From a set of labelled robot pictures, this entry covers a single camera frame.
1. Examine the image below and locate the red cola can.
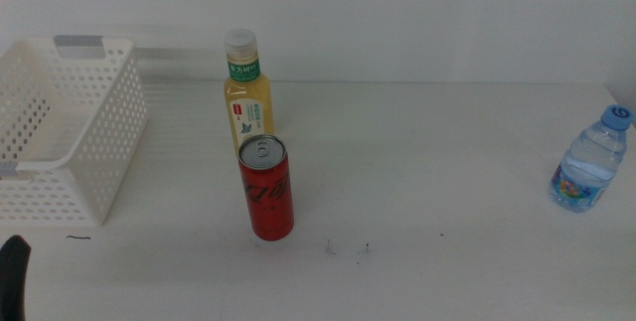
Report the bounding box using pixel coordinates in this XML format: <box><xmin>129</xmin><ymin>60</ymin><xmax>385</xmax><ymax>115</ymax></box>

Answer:
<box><xmin>237</xmin><ymin>133</ymin><xmax>295</xmax><ymax>242</ymax></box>

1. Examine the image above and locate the yellow tea bottle green label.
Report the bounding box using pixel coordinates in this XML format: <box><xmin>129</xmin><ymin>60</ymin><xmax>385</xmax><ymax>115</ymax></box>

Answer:
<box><xmin>222</xmin><ymin>28</ymin><xmax>276</xmax><ymax>157</ymax></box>

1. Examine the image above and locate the small water bottle blue cap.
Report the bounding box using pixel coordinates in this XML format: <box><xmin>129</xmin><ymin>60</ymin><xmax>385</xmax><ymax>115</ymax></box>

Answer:
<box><xmin>549</xmin><ymin>103</ymin><xmax>635</xmax><ymax>214</ymax></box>

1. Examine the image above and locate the white perforated plastic basket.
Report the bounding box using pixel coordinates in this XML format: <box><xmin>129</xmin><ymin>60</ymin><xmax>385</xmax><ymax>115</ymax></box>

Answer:
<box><xmin>0</xmin><ymin>35</ymin><xmax>149</xmax><ymax>228</ymax></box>

